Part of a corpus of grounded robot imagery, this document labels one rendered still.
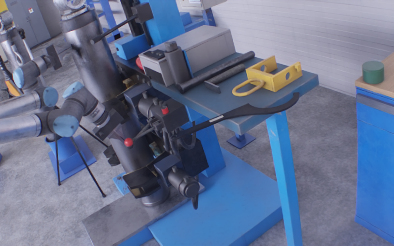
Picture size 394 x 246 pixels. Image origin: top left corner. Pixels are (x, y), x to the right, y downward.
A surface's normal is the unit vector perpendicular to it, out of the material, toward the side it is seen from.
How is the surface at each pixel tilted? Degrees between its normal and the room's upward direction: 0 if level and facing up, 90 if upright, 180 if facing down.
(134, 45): 90
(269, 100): 0
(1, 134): 103
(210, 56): 90
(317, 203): 0
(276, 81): 90
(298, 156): 0
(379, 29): 90
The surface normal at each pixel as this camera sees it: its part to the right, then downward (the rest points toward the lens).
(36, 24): 0.53, 0.32
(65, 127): -0.01, 0.72
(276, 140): -0.80, 0.47
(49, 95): 0.86, 0.07
